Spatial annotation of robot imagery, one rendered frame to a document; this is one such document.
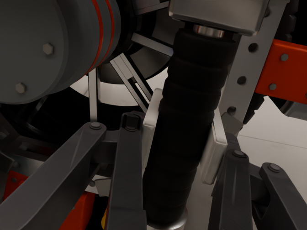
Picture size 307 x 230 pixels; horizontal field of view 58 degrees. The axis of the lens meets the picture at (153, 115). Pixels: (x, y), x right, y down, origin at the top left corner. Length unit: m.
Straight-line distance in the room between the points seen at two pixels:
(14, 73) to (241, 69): 0.27
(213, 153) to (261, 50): 0.25
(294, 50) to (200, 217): 1.11
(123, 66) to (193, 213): 1.03
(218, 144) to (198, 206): 1.31
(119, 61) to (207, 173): 0.36
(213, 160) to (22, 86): 0.19
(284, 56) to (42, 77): 0.29
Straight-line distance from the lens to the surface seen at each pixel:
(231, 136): 0.19
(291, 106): 0.60
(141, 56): 0.65
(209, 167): 0.17
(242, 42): 0.38
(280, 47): 0.40
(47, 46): 0.26
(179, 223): 0.22
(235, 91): 0.40
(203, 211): 1.45
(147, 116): 0.16
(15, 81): 0.28
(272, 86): 0.40
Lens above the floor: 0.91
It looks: 23 degrees down
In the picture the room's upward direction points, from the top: 13 degrees clockwise
